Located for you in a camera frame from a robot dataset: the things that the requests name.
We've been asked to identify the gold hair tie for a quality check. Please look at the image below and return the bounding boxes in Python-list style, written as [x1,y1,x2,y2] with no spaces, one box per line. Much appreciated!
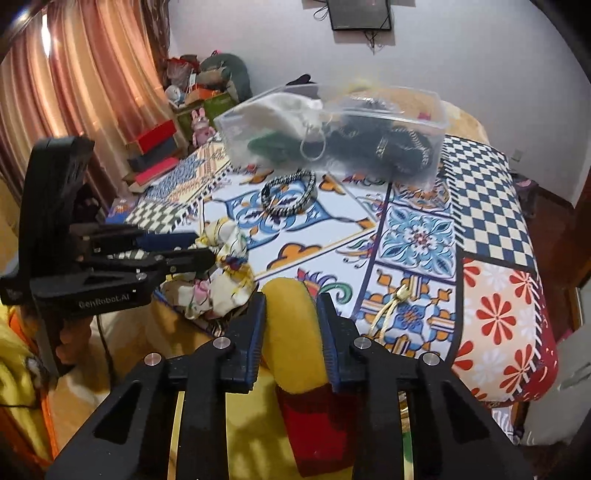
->
[369,285,413,343]

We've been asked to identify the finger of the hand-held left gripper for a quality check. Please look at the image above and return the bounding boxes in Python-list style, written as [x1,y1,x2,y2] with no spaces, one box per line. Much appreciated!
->
[82,248,218,283]
[69,223,200,254]

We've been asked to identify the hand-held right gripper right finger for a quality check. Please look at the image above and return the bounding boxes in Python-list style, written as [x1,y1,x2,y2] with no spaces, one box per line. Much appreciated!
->
[317,292,534,480]

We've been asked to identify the colourful printed patchwork blanket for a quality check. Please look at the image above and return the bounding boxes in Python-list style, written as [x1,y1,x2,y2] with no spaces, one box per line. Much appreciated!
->
[106,133,560,408]

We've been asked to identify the black framed wall picture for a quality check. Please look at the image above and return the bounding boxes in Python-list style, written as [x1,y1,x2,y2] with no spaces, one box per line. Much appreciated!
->
[327,0,393,32]

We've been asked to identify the red flat box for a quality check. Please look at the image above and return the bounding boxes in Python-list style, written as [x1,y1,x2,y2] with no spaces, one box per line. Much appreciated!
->
[133,120,179,154]

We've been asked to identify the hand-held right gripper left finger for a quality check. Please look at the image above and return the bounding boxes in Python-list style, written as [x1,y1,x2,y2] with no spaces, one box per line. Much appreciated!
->
[45,292,268,480]

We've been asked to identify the pink bunny plush toy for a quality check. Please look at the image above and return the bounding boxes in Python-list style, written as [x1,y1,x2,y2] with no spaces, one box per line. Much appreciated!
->
[191,108,216,145]

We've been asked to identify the black cable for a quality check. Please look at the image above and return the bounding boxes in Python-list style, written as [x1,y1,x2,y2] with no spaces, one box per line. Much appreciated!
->
[96,318,115,372]

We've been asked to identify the red book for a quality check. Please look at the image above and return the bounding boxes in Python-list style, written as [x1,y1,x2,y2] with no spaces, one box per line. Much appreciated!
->
[134,157,182,186]

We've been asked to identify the person's left hand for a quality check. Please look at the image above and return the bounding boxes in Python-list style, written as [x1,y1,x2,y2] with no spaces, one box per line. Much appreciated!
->
[57,318,94,367]

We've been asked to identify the grey green stuffed bag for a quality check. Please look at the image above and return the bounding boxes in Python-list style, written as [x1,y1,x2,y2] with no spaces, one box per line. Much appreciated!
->
[200,53,253,103]

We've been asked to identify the green cardboard box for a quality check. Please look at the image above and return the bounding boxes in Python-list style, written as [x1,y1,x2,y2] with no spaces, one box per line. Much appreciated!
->
[203,92,235,121]

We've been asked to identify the floral fabric scrunchie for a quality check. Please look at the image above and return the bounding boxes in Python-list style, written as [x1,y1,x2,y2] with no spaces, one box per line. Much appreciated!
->
[159,220,257,322]

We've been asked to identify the orange pink curtain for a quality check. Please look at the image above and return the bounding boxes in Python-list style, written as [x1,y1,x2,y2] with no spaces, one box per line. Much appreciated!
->
[0,0,172,206]

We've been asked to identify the black patterned fabric bands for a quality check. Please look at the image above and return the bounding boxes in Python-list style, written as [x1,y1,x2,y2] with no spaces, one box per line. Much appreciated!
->
[323,99,440,182]

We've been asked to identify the yellow fleece blanket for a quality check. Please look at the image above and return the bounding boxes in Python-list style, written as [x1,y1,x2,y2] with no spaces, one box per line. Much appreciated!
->
[48,277,409,480]

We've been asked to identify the white drawstring cloth bag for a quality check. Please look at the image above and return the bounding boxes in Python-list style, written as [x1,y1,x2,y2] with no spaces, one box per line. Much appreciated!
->
[222,94,325,163]

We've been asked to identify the green fabric item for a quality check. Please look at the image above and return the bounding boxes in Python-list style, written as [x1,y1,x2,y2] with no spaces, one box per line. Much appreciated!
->
[247,133,288,154]

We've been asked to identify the black white braided headband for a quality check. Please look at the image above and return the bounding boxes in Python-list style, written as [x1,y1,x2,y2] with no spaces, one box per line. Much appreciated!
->
[260,169,318,217]

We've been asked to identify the clear plastic storage box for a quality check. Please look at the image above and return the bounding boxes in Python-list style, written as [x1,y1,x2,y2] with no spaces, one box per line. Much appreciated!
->
[213,83,448,186]

